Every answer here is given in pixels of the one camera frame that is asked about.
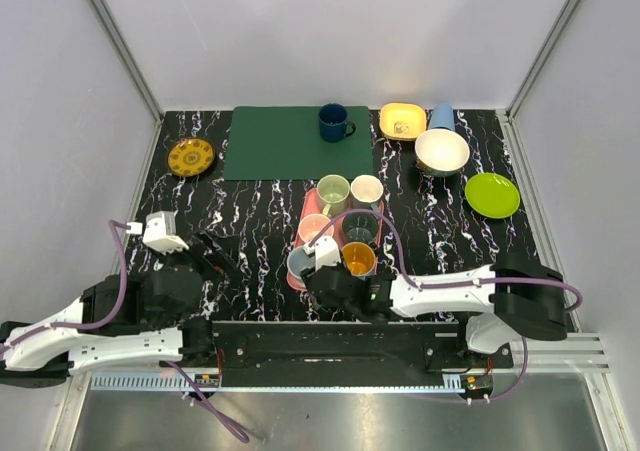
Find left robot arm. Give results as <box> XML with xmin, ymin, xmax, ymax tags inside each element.
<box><xmin>1</xmin><ymin>231</ymin><xmax>240</xmax><ymax>388</ymax></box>

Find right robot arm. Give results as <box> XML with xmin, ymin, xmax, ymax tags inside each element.
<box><xmin>301</xmin><ymin>254</ymin><xmax>568</xmax><ymax>368</ymax></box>

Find lime green plate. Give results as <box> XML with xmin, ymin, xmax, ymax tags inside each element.
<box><xmin>464</xmin><ymin>173</ymin><xmax>521</xmax><ymax>219</ymax></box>

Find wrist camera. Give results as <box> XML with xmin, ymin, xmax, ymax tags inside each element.
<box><xmin>125</xmin><ymin>211</ymin><xmax>189</xmax><ymax>255</ymax></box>
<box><xmin>303</xmin><ymin>235</ymin><xmax>341</xmax><ymax>271</ymax></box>

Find dark green mat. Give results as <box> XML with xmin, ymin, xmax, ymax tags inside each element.
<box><xmin>223</xmin><ymin>106</ymin><xmax>374</xmax><ymax>181</ymax></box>

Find pink mug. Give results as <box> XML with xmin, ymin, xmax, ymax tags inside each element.
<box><xmin>298</xmin><ymin>213</ymin><xmax>330</xmax><ymax>243</ymax></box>

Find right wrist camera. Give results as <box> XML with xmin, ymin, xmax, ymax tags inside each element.
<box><xmin>303</xmin><ymin>235</ymin><xmax>341</xmax><ymax>271</ymax></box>

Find small grey cup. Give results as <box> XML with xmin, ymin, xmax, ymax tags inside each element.
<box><xmin>341</xmin><ymin>212</ymin><xmax>379</xmax><ymax>245</ymax></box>

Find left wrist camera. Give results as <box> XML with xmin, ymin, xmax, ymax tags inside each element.
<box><xmin>125</xmin><ymin>211</ymin><xmax>189</xmax><ymax>255</ymax></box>

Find yellow square bowl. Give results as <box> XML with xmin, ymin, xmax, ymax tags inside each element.
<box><xmin>379</xmin><ymin>103</ymin><xmax>427</xmax><ymax>141</ymax></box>

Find yellow patterned saucer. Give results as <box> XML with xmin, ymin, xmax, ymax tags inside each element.
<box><xmin>167</xmin><ymin>137</ymin><xmax>216</xmax><ymax>178</ymax></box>

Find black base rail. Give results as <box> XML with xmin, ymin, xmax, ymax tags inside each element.
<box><xmin>181</xmin><ymin>319</ymin><xmax>513</xmax><ymax>372</ymax></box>

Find light green mug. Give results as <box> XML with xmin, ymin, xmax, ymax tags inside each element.
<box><xmin>316</xmin><ymin>175</ymin><xmax>350</xmax><ymax>218</ymax></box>

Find light blue cup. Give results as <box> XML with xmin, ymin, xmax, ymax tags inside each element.
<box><xmin>428</xmin><ymin>103</ymin><xmax>455</xmax><ymax>131</ymax></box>

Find blue patterned mug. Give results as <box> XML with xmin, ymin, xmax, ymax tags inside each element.
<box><xmin>341</xmin><ymin>242</ymin><xmax>377</xmax><ymax>278</ymax></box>

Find grey faceted mug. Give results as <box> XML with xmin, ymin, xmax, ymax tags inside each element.
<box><xmin>350</xmin><ymin>175</ymin><xmax>384</xmax><ymax>212</ymax></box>

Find large cream bowl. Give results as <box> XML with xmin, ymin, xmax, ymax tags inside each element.
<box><xmin>414</xmin><ymin>128</ymin><xmax>470</xmax><ymax>177</ymax></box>

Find dark blue mug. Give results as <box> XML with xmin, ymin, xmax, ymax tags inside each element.
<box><xmin>318</xmin><ymin>103</ymin><xmax>356</xmax><ymax>143</ymax></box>

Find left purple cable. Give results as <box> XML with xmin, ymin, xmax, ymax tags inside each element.
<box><xmin>0</xmin><ymin>220</ymin><xmax>251</xmax><ymax>445</ymax></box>

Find pink plastic tray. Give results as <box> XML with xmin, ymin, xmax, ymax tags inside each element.
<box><xmin>287</xmin><ymin>188</ymin><xmax>382</xmax><ymax>292</ymax></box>

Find white footed teacup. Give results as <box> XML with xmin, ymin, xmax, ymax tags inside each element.
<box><xmin>286</xmin><ymin>246</ymin><xmax>316</xmax><ymax>291</ymax></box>

